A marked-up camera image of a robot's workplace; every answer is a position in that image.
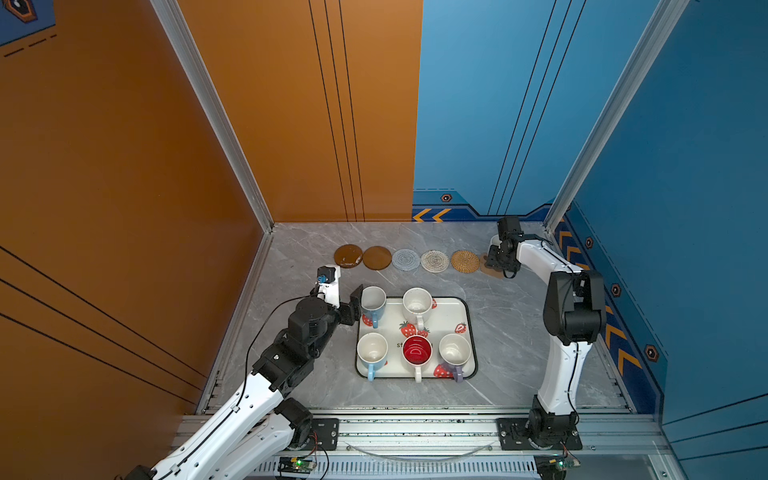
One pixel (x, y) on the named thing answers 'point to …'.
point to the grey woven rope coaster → (405, 259)
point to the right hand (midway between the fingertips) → (495, 260)
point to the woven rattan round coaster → (464, 261)
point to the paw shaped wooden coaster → (489, 271)
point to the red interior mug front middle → (417, 350)
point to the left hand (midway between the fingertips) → (349, 283)
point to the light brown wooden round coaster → (376, 258)
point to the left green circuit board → (295, 465)
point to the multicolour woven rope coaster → (434, 261)
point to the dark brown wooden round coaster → (348, 256)
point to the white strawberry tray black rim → (449, 315)
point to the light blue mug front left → (372, 349)
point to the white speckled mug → (418, 302)
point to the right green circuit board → (553, 466)
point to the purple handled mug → (454, 349)
